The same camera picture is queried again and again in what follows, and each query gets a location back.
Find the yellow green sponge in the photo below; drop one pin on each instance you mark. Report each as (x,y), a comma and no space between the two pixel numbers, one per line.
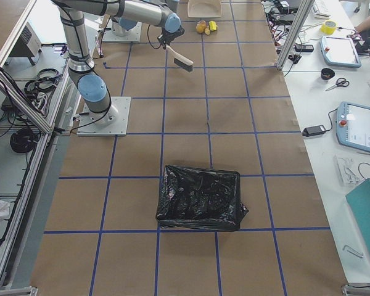
(212,25)

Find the hex key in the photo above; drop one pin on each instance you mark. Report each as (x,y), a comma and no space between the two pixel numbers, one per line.
(353,251)

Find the brown crumpled wrapper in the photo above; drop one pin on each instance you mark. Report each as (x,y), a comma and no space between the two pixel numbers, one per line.
(200,26)

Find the black power adapter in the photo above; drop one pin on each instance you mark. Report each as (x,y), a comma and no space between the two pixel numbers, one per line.
(313,131)

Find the scissors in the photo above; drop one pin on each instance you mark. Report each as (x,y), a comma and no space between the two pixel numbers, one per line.
(340,82)

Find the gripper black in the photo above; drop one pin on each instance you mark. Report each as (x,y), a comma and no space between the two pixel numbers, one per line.
(172,36)

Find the beige plastic dustpan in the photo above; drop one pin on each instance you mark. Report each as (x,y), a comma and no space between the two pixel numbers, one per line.
(204,9)

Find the yellow tape roll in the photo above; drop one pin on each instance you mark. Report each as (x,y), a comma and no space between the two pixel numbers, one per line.
(328,27)

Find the blue teach pendant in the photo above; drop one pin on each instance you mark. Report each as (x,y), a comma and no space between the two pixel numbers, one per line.
(353,126)
(340,52)

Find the black round cup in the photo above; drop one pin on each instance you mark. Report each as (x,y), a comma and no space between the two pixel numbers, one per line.
(327,74)

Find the beige hand brush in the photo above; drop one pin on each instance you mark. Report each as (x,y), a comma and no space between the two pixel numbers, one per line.
(180,60)

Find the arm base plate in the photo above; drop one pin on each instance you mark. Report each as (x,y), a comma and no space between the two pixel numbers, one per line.
(120,35)
(115,122)

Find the aluminium frame post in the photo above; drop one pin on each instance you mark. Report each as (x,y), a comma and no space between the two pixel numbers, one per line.
(299,20)

